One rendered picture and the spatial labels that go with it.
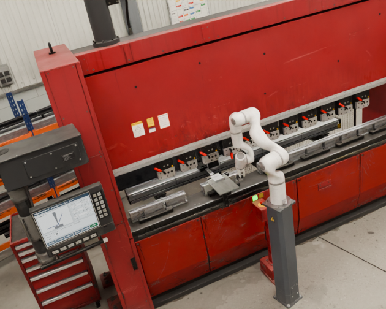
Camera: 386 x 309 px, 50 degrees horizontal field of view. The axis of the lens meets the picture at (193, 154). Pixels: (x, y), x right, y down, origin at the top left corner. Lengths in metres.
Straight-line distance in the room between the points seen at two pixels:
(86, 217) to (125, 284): 0.98
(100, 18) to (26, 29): 4.12
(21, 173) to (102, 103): 0.82
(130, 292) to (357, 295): 1.89
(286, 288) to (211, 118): 1.53
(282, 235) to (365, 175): 1.48
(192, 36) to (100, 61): 0.69
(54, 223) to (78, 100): 0.79
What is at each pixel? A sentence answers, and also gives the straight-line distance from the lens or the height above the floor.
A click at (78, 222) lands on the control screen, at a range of 2.74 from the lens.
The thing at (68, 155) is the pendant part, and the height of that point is 1.85.
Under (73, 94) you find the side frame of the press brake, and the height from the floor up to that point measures 2.11.
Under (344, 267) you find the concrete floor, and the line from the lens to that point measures 4.12.
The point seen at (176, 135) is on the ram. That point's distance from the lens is 3.27.
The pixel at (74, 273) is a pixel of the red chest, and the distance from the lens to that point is 3.84.
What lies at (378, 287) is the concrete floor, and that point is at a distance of 3.98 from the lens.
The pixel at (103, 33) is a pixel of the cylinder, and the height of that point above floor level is 2.39.
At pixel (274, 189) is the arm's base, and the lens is 3.06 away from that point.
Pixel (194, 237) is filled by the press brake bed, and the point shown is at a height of 0.58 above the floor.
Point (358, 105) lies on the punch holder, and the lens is 4.20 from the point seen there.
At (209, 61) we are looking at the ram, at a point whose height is 2.01.
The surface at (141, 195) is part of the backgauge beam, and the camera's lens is 3.71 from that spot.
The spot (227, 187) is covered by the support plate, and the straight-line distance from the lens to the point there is 3.44.
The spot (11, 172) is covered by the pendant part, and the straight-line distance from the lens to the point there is 2.55.
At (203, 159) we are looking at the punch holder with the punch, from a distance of 3.43.
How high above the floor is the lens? 2.82
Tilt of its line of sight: 27 degrees down
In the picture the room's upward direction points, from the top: 11 degrees counter-clockwise
